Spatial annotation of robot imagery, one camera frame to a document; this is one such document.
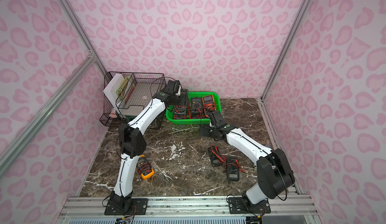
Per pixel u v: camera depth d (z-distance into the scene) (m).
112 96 0.91
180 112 0.93
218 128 0.66
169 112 0.95
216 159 0.86
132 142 0.56
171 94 0.74
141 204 0.74
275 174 0.43
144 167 0.82
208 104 1.03
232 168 0.82
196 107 1.04
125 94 0.97
